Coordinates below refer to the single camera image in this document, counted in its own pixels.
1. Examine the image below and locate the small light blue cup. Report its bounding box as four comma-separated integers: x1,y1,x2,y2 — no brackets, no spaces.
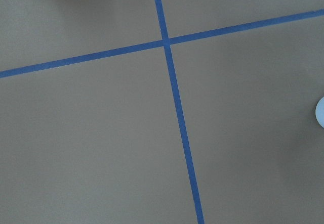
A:
315,97,324,128

